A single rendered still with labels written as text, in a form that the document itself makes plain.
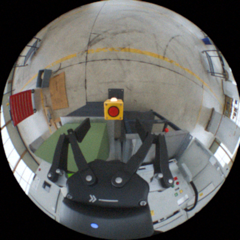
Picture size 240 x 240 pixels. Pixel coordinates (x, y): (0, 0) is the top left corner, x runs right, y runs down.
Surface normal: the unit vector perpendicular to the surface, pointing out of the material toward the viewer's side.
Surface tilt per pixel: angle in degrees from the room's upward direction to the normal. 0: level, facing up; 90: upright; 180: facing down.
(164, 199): 90
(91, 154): 90
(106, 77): 0
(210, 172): 90
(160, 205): 90
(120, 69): 0
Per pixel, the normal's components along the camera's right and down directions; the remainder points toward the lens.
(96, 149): -0.01, -0.92
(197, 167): -0.93, -0.30
